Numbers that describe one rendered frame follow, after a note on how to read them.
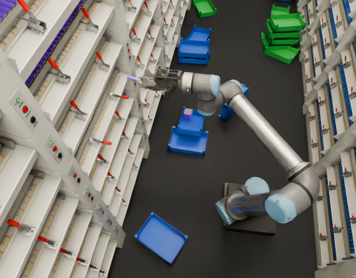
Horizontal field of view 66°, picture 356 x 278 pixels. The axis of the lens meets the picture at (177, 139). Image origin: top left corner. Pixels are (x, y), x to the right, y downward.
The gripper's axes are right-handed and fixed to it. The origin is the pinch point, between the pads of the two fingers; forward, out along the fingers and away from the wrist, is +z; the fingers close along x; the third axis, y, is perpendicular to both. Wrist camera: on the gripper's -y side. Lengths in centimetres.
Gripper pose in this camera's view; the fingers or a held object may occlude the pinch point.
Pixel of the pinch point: (140, 80)
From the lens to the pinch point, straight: 132.6
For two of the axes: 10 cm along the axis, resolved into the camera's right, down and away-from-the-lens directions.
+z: -9.8, -1.3, 1.4
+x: -1.9, 8.2, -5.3
